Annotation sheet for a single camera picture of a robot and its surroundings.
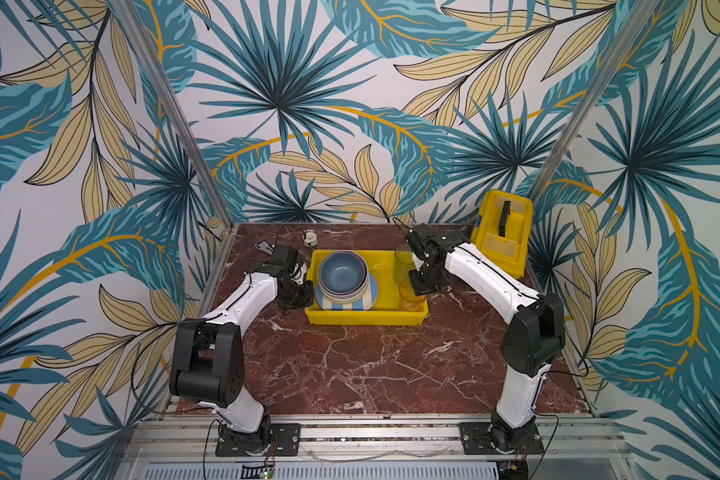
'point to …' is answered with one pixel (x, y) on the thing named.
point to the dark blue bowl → (343, 272)
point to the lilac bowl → (337, 298)
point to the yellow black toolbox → (503, 228)
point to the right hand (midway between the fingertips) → (419, 290)
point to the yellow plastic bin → (387, 309)
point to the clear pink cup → (409, 301)
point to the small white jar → (311, 239)
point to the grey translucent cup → (403, 262)
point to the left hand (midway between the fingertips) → (311, 301)
